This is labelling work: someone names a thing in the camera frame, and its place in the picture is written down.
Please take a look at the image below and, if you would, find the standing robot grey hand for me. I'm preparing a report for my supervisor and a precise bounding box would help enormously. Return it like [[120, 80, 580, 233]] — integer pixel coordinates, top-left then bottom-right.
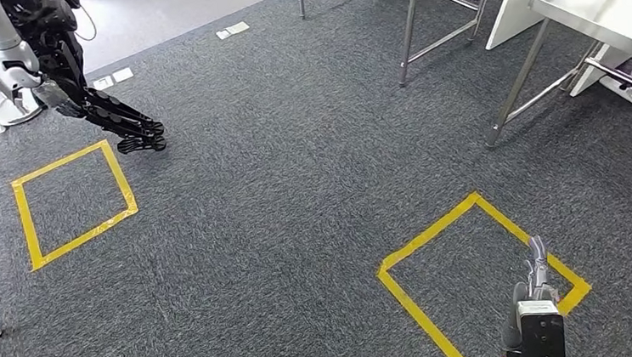
[[31, 76, 86, 122]]

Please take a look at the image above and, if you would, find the black white humanoid robot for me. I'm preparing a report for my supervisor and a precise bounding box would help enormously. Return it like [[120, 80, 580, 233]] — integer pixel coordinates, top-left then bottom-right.
[[0, 0, 169, 165]]

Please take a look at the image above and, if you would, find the black ribbed object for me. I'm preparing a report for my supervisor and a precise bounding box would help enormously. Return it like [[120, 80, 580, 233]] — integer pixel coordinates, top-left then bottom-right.
[[116, 133, 168, 156]]

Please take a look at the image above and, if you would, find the yellow floor tape square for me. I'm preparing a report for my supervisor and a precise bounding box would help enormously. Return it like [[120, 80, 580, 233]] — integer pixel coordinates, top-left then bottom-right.
[[8, 137, 144, 275]]

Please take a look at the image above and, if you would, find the white panel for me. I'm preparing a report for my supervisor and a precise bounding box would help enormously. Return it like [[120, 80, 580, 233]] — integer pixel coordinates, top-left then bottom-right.
[[565, 42, 632, 98]]

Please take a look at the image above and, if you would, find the long white power strip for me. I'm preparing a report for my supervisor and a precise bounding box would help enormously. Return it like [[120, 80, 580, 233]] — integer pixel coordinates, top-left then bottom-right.
[[599, 73, 632, 109]]

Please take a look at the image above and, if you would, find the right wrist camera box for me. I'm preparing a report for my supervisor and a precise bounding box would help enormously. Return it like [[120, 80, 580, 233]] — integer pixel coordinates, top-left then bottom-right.
[[500, 297, 567, 357]]

